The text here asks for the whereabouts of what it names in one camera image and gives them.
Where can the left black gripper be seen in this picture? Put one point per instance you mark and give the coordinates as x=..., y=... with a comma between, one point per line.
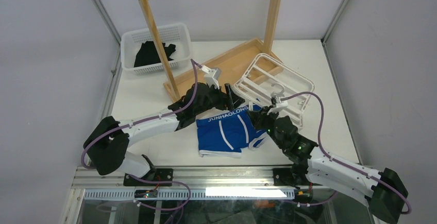
x=229, y=101

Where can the wooden hanger stand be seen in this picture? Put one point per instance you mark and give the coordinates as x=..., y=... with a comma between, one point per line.
x=232, y=62

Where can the black garment in basket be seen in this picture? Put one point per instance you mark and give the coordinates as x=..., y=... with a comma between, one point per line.
x=148, y=55

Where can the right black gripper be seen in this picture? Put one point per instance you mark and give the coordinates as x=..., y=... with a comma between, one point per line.
x=258, y=118

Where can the white plastic clip hanger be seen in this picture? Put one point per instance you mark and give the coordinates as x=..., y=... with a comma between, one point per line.
x=267, y=77

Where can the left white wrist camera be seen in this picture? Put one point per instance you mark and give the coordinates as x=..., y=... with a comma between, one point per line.
x=211, y=76

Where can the white perforated plastic basket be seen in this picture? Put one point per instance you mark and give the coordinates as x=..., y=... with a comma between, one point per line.
x=177, y=34

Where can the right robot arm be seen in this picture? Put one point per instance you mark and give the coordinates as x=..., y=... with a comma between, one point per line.
x=382, y=192

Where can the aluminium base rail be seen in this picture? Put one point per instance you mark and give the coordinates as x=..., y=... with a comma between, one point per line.
x=182, y=182

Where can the blue boxer underwear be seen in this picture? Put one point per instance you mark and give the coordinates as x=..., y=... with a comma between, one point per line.
x=227, y=134

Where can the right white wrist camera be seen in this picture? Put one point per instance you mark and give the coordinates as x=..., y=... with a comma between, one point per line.
x=277, y=103

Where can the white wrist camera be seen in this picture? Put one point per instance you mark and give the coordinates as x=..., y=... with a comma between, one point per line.
x=211, y=76
x=277, y=103

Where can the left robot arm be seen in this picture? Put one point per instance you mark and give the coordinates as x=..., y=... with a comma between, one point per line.
x=107, y=146

